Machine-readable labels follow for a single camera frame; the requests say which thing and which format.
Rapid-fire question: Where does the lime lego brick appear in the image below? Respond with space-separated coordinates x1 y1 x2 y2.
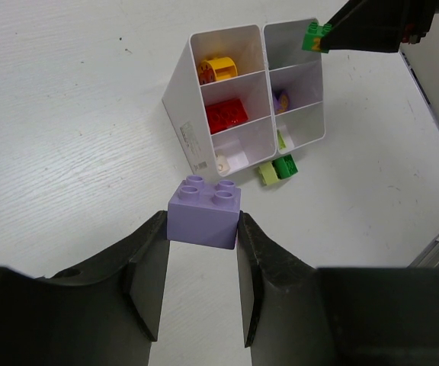
277 130 287 149

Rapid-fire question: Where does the red curved base lego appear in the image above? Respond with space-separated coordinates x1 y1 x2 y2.
205 98 248 134

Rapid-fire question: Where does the green and lime lego stack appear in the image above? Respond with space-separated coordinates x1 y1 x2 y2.
258 154 298 186

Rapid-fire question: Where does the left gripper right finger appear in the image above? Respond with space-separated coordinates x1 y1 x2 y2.
236 213 439 365

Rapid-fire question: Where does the right white divided container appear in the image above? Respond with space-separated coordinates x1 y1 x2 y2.
262 18 325 155

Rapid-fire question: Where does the left white divided container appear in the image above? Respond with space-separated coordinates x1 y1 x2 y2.
162 25 277 179

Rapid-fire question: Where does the green square lego brick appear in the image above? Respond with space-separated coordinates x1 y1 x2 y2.
302 20 332 53

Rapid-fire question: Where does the white lego brick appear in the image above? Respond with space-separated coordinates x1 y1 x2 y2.
216 154 230 176

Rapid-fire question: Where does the white divided container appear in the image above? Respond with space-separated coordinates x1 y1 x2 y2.
162 25 277 179
262 18 325 155

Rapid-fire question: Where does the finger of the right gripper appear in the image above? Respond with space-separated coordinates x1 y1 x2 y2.
320 0 437 53

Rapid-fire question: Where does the lilac green red lego stack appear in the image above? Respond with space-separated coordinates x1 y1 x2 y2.
167 175 241 250

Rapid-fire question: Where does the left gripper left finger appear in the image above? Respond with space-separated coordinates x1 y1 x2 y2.
0 210 170 365

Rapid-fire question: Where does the yellow oval printed lego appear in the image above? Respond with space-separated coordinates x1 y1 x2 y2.
197 56 238 85

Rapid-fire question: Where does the purple butterfly wing lego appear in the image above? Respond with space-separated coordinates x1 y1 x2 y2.
272 89 290 114

